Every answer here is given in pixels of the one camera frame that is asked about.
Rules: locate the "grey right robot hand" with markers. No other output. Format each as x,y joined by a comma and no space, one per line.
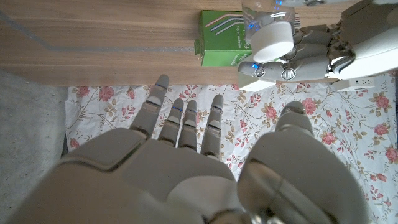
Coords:
140,180

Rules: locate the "clear white-capped medicine bottle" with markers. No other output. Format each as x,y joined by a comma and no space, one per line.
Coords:
270,34

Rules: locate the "white cube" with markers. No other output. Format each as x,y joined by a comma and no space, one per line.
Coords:
252,82

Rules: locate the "green flexible straws box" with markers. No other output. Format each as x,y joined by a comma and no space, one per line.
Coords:
222,40

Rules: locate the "floral backdrop cloth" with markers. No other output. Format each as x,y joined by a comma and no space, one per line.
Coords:
311,124

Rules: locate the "white power strip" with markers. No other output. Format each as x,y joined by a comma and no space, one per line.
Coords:
354,84

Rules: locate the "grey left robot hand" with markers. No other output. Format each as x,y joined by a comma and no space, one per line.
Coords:
311,53

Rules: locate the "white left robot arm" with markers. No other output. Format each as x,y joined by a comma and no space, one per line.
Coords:
367,59

